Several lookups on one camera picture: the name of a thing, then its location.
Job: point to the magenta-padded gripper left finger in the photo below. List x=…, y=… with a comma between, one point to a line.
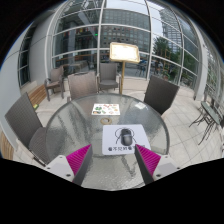
x=78, y=159

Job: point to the grey wicker chair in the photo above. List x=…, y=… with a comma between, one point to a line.
x=21, y=121
x=82, y=85
x=160, y=95
x=108, y=76
x=55, y=80

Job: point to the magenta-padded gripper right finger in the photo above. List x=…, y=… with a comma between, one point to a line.
x=148, y=160

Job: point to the gold menu display stand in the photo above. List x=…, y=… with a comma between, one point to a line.
x=124, y=52

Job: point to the curved wooden slat bench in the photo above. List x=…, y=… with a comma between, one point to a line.
x=37, y=95

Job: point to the black computer mouse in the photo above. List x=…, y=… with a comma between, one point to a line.
x=125, y=136

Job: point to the laminated picture menu card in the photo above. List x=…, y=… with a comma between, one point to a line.
x=106, y=109

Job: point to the dark metal outdoor furniture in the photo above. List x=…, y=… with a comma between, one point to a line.
x=208, y=118

